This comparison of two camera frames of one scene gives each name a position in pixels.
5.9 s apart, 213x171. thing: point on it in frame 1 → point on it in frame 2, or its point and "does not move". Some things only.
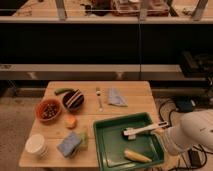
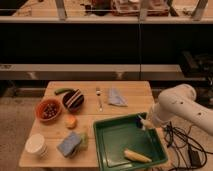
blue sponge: [69, 145] does not move
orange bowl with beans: [48, 110] does not move
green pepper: [63, 91] does not move
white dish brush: [132, 132] → [143, 127]
